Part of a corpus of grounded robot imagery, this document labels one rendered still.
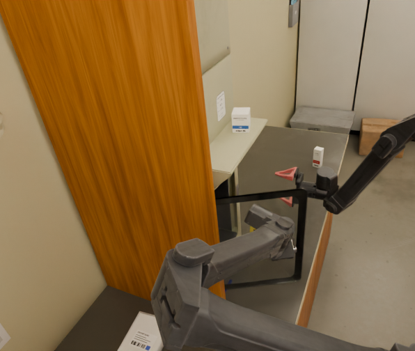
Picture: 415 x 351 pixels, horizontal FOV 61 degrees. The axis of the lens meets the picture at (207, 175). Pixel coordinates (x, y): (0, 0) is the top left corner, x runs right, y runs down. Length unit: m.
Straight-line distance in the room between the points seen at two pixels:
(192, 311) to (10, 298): 0.80
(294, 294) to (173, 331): 0.89
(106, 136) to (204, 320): 0.58
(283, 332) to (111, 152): 0.62
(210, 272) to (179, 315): 0.12
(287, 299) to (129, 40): 0.98
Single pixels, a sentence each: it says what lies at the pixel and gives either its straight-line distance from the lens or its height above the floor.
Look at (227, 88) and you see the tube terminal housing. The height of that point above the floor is 1.62.
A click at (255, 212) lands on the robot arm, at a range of 0.93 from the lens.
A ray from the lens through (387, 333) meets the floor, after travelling 2.48.
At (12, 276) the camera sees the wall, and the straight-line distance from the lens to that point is 1.17.
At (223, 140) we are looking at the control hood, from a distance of 1.04.
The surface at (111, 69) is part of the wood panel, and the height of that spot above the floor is 1.79.
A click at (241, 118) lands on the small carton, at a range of 1.05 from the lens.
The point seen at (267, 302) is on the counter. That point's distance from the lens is 1.31.
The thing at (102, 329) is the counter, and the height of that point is 0.94.
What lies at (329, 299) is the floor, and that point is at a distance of 2.53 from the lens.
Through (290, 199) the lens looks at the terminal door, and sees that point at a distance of 1.04.
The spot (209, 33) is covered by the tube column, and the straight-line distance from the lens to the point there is 0.98.
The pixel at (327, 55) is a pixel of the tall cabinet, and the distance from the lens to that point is 3.98.
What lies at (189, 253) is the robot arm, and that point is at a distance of 0.53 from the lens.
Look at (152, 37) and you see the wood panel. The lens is 0.73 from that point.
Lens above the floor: 2.01
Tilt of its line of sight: 34 degrees down
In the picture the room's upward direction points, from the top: 7 degrees counter-clockwise
